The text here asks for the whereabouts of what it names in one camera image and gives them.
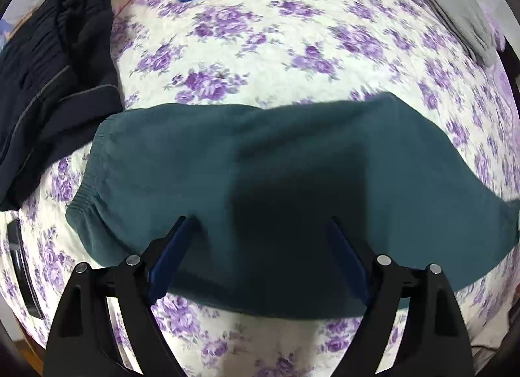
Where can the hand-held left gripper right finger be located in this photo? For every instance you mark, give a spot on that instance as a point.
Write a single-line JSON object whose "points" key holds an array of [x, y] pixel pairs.
{"points": [[345, 263]]}

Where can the dark teal pants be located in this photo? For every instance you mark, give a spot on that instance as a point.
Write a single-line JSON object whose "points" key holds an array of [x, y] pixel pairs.
{"points": [[284, 149]]}

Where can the purple floral bed sheet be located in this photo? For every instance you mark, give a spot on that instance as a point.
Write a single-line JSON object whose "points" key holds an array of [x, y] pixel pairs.
{"points": [[284, 56]]}

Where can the dark navy garment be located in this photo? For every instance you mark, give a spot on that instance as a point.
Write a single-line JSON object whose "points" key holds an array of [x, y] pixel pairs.
{"points": [[48, 96]]}

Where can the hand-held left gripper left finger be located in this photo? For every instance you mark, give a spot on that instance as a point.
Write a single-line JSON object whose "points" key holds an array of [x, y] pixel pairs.
{"points": [[170, 257]]}

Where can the black flat device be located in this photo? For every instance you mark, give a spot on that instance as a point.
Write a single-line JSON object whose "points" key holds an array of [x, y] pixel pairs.
{"points": [[24, 271]]}

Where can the folded grey pants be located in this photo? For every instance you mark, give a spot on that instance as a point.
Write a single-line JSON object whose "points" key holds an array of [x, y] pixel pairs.
{"points": [[467, 19]]}

